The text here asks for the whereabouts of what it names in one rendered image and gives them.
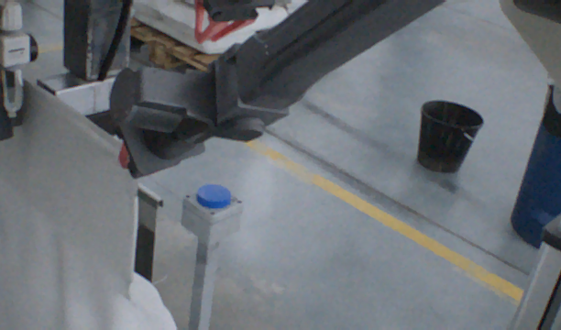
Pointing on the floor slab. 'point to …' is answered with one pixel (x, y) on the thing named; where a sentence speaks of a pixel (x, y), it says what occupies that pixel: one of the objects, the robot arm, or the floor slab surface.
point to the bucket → (446, 135)
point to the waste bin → (545, 173)
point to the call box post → (203, 285)
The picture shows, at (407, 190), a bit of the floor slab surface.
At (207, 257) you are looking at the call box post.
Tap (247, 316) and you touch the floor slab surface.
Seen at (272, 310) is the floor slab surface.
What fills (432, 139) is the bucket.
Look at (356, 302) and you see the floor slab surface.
